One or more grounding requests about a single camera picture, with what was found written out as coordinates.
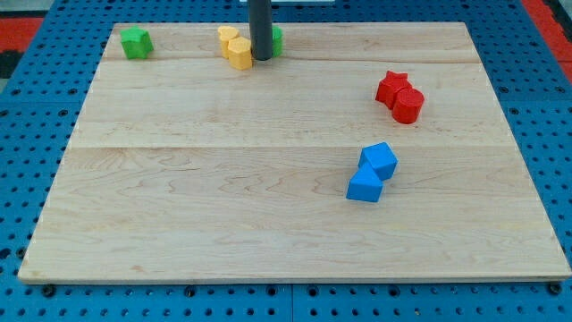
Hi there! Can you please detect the light wooden board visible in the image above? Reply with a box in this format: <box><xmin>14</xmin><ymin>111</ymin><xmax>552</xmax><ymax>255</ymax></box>
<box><xmin>18</xmin><ymin>22</ymin><xmax>571</xmax><ymax>284</ymax></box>

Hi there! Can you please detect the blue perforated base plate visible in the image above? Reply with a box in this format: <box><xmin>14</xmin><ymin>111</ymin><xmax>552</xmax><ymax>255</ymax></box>
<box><xmin>1</xmin><ymin>0</ymin><xmax>571</xmax><ymax>321</ymax></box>

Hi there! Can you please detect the green star block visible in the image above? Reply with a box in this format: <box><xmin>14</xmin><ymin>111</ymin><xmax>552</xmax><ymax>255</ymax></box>
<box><xmin>120</xmin><ymin>26</ymin><xmax>154</xmax><ymax>59</ymax></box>

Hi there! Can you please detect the green round block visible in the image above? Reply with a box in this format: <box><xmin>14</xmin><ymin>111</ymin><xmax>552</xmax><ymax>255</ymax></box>
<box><xmin>272</xmin><ymin>25</ymin><xmax>283</xmax><ymax>57</ymax></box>

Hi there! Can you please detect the yellow hexagon block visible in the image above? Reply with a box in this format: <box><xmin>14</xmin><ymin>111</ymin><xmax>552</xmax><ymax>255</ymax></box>
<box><xmin>228</xmin><ymin>37</ymin><xmax>253</xmax><ymax>70</ymax></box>

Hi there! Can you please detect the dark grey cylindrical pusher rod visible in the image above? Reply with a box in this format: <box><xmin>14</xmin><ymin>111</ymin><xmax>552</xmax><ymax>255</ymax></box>
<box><xmin>247</xmin><ymin>0</ymin><xmax>273</xmax><ymax>61</ymax></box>

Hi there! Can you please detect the yellow heart block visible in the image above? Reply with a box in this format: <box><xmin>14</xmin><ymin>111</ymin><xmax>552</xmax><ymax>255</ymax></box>
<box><xmin>217</xmin><ymin>25</ymin><xmax>240</xmax><ymax>59</ymax></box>

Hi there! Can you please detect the red star block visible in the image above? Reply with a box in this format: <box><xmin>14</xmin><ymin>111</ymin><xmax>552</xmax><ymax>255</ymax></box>
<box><xmin>374</xmin><ymin>70</ymin><xmax>412</xmax><ymax>110</ymax></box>

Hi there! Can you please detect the blue triangle block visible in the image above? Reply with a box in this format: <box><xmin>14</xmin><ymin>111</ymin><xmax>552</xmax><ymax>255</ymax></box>
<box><xmin>346</xmin><ymin>163</ymin><xmax>383</xmax><ymax>202</ymax></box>

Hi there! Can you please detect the red cylinder block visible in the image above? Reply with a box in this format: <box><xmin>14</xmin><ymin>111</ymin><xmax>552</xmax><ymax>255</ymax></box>
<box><xmin>391</xmin><ymin>88</ymin><xmax>425</xmax><ymax>124</ymax></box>

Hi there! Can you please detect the blue cube block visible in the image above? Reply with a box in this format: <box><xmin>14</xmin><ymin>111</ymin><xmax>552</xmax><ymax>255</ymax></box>
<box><xmin>358</xmin><ymin>142</ymin><xmax>399</xmax><ymax>181</ymax></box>

